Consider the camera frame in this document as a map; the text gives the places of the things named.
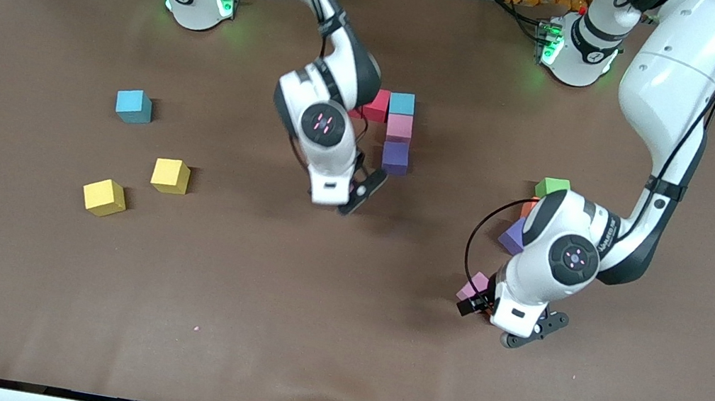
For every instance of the pink foam cube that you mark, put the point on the pink foam cube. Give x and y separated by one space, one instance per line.
400 127
467 289

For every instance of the purple foam cube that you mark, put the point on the purple foam cube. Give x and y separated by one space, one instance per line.
510 239
395 158

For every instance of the light blue foam cube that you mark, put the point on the light blue foam cube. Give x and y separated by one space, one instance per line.
402 103

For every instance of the red foam cube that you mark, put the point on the red foam cube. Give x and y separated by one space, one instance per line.
378 107
354 114

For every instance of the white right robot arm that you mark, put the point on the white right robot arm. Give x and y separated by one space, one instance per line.
327 167

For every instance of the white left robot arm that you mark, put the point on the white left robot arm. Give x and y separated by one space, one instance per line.
671 78

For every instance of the orange foam cube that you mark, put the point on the orange foam cube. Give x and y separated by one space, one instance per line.
527 207

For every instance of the green foam cube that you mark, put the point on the green foam cube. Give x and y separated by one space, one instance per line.
552 187

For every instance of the yellow foam cube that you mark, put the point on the yellow foam cube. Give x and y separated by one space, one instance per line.
170 175
104 197

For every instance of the dark teal foam cube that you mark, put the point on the dark teal foam cube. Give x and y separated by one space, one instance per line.
133 106

